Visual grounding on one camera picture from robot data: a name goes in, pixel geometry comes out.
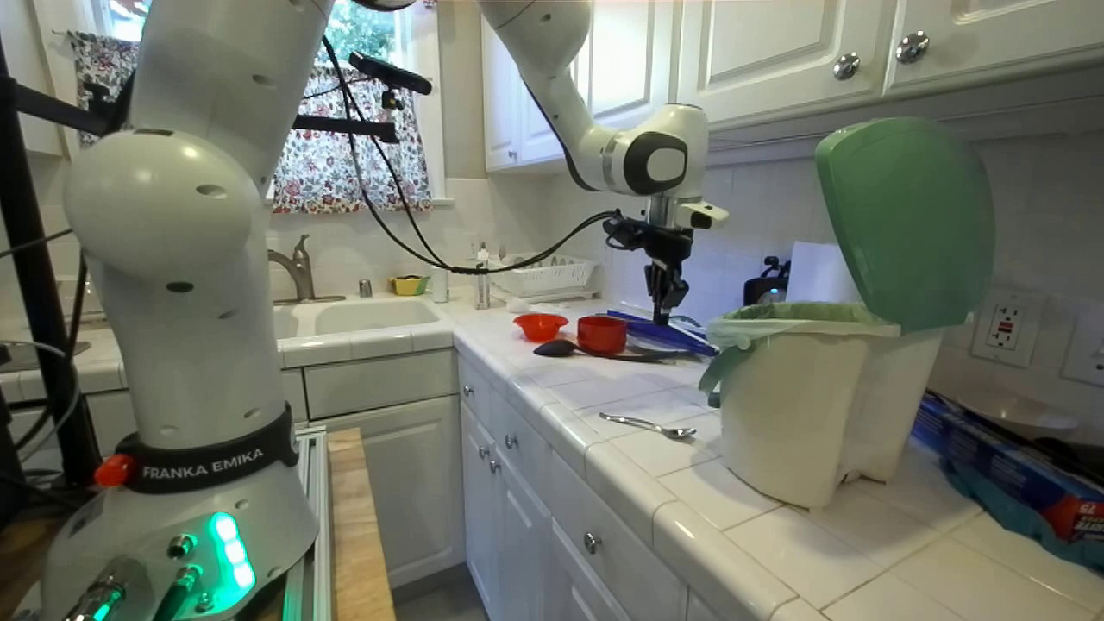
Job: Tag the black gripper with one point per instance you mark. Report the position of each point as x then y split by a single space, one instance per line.
666 251

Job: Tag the silver fork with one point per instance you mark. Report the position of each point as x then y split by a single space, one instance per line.
681 318

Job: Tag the green bin lid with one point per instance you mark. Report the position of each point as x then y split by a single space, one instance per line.
908 220

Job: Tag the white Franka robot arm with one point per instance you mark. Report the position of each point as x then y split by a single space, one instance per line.
174 297

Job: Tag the light green bin liner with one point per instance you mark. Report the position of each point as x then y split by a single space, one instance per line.
796 318

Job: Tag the white compost bin body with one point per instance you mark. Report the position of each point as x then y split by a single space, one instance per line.
799 419

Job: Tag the blue wrap box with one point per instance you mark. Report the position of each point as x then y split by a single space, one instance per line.
692 344

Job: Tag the red measuring cup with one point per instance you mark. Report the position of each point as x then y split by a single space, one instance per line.
600 336

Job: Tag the black ladle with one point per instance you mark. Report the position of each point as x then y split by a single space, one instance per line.
553 348

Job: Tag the small red bowl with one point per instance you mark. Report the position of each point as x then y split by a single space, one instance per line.
539 327

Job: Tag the white dish rack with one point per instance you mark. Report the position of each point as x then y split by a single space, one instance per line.
537 277

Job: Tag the silver spoon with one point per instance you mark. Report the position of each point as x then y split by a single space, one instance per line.
677 433

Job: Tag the clear soap bottle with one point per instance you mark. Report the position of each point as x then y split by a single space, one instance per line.
483 280

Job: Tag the silver cabinet knob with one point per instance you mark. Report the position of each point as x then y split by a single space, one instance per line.
492 465
912 47
592 541
847 64
507 439

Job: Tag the small white bottle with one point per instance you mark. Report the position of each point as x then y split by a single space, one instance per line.
439 286

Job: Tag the yellow green bowl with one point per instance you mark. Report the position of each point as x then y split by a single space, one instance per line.
407 286

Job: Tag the white base cabinet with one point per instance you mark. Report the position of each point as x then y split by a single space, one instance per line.
519 541

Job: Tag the white kitchen sink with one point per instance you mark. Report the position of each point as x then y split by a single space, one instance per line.
367 317

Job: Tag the white drawer front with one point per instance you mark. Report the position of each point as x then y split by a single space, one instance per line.
381 384

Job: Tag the white lower cabinet door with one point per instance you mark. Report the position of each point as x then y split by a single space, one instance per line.
401 494

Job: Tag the floral window curtain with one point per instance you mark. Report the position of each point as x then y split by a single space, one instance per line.
346 175

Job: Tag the silver sink faucet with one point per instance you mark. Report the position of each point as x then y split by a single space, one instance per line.
300 277

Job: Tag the blue foil box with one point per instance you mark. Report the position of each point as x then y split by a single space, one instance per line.
1002 469

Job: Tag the window pane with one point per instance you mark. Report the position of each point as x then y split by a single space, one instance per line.
367 28

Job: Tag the teal plastic bag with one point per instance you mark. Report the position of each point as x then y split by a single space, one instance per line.
1037 527

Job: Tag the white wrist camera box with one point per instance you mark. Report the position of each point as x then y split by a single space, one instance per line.
706 211

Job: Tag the white wall outlet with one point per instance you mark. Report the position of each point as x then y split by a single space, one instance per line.
1004 331

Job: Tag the black camera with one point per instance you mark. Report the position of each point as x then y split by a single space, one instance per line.
391 75

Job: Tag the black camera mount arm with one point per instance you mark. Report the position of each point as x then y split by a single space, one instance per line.
346 125

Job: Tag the white switch plate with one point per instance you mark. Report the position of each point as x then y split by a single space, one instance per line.
1088 348

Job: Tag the black stand frame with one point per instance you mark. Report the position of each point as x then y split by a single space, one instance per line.
39 297

